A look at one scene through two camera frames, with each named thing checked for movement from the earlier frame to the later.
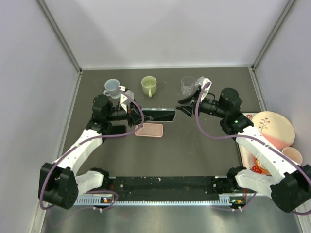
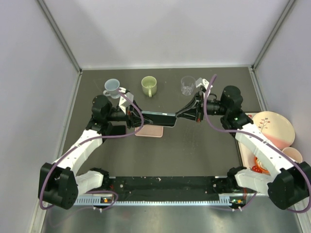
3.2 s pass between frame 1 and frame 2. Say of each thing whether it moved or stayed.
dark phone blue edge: moved
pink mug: stayed
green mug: stayed
